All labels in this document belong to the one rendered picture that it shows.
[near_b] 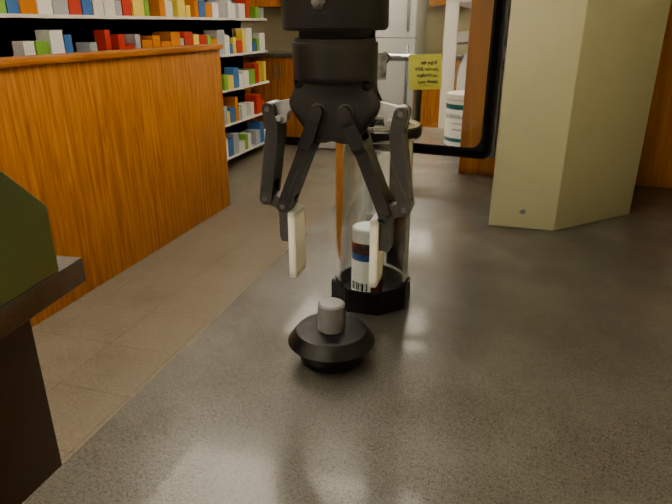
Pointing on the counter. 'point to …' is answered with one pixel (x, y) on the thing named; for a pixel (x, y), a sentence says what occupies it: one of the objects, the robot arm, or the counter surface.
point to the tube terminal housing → (574, 109)
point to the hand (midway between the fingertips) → (336, 252)
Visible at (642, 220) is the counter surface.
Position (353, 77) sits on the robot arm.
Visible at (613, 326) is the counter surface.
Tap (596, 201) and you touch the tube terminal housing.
